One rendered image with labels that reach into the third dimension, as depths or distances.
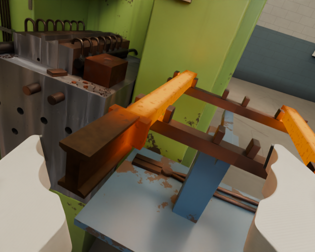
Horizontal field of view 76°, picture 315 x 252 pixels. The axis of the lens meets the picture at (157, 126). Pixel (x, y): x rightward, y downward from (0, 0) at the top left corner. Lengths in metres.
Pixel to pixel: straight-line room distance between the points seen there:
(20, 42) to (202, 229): 0.71
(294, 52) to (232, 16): 6.59
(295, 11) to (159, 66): 6.49
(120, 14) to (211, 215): 0.92
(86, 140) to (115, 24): 0.97
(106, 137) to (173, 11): 0.55
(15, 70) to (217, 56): 0.59
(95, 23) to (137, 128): 0.98
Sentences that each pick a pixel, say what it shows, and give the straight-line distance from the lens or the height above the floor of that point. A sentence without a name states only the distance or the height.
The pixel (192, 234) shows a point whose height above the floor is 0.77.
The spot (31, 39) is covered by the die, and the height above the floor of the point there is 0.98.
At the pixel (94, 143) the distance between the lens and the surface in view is 0.16.
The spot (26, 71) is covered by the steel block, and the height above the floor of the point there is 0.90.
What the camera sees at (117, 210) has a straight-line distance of 0.47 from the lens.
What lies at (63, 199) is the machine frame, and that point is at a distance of 0.90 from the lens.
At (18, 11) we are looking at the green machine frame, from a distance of 0.95.
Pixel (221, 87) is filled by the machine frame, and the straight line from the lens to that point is 1.14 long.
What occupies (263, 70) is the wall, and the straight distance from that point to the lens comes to 7.04.
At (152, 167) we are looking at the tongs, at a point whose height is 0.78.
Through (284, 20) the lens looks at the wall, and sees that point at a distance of 6.98.
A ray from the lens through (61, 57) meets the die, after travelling 0.68.
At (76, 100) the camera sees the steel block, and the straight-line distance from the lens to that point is 0.61.
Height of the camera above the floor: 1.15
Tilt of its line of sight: 29 degrees down
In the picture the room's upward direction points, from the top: 18 degrees clockwise
